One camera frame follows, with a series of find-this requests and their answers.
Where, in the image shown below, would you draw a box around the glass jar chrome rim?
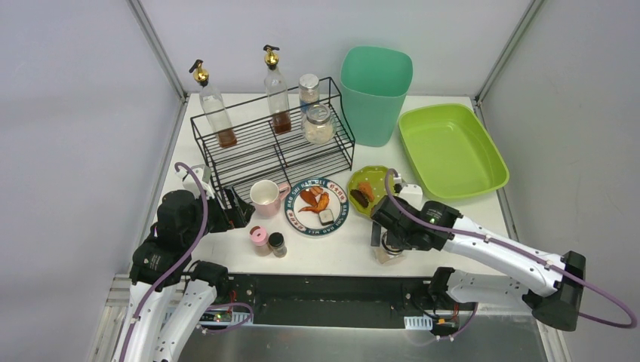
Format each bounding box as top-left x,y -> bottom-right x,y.
302,104 -> 336,145
374,232 -> 406,265

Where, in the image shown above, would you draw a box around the pink lid spice jar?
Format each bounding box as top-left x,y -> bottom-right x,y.
249,225 -> 272,256

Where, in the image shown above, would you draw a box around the green dotted small plate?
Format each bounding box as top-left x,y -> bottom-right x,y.
347,166 -> 388,218

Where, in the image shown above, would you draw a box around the black lid spice jar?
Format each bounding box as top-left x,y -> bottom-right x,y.
268,232 -> 287,258

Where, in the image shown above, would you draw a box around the glass bottle brown contents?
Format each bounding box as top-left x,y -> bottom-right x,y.
189,60 -> 237,148

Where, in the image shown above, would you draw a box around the teal rimmed white plate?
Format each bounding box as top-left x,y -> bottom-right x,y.
283,178 -> 349,238

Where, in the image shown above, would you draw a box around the black wire rack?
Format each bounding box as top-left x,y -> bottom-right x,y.
190,77 -> 355,200

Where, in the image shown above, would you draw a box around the glass bottle gold spout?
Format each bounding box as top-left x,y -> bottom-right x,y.
263,44 -> 291,134

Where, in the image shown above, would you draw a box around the teal plastic bin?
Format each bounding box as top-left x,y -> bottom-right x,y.
340,46 -> 414,147

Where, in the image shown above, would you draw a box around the silver lid blue shaker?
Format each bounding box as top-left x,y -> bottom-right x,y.
298,73 -> 319,113

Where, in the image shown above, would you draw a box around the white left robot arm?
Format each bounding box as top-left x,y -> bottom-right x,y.
112,188 -> 256,361

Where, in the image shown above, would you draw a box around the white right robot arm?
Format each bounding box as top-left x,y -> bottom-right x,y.
371,196 -> 586,332

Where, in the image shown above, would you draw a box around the pink white mug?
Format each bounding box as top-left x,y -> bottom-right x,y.
250,179 -> 291,218

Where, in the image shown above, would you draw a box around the dark sea cucumber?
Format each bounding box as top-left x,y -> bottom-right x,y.
350,189 -> 369,208

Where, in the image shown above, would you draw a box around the orange fried cutlet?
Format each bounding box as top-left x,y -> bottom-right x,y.
358,181 -> 375,203

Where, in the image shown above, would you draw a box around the white sushi roll piece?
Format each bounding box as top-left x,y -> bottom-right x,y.
318,209 -> 335,225

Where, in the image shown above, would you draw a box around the orange chicken wing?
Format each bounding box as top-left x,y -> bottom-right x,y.
300,192 -> 330,213

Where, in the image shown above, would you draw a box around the brown sausage piece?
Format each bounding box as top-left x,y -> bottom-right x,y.
300,189 -> 317,207

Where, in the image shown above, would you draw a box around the lime green plastic tub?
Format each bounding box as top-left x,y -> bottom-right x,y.
398,103 -> 510,201

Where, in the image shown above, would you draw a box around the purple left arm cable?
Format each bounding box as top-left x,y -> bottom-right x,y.
117,161 -> 254,362

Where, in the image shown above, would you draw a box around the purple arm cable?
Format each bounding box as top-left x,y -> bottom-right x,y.
383,168 -> 638,330
117,161 -> 254,362

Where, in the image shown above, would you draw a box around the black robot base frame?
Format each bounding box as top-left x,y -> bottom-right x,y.
201,274 -> 474,336

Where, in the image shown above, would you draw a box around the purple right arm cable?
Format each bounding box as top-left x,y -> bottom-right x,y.
383,168 -> 638,330

